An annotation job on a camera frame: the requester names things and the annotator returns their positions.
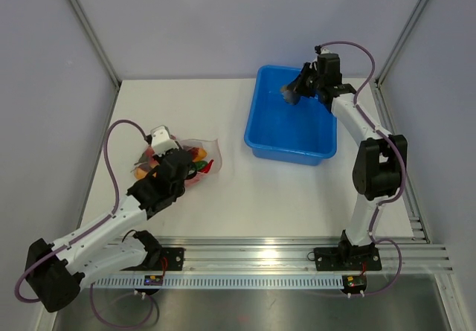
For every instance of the aluminium frame post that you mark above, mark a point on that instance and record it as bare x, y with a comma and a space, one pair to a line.
94, 41
403, 37

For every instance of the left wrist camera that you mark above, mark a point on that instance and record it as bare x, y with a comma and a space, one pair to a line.
162, 141

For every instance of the red toy chili pepper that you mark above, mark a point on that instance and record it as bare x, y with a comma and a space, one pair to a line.
208, 167

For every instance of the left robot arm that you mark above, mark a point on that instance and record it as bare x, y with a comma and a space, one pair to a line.
57, 271

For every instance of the white slotted cable duct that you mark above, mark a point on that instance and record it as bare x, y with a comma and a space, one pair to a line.
188, 281

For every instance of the green toy pepper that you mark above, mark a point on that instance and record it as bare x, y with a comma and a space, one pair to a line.
200, 165

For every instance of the aluminium frame post left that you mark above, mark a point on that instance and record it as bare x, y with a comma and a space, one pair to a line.
94, 41

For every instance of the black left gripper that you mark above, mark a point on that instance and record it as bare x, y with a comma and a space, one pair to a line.
166, 152

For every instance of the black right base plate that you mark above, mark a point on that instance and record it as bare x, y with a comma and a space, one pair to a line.
333, 259

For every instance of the orange toy fruit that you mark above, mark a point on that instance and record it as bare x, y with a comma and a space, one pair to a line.
142, 170

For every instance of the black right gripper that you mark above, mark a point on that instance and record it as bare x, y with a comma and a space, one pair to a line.
298, 84

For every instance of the grey toy fish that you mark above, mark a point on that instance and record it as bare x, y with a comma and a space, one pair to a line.
291, 93

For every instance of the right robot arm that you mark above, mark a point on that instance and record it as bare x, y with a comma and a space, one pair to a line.
379, 171

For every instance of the clear zip top bag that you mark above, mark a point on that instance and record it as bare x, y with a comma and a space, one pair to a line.
200, 149

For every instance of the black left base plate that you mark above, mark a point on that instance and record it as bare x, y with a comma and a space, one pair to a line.
172, 259

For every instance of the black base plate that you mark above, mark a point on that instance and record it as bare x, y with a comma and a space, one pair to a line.
172, 259
333, 259

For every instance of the aluminium frame post right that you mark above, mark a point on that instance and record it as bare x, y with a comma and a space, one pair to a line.
403, 37

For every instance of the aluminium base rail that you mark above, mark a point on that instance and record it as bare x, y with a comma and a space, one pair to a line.
290, 255

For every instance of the blue plastic bin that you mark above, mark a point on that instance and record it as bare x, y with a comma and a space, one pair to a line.
305, 133

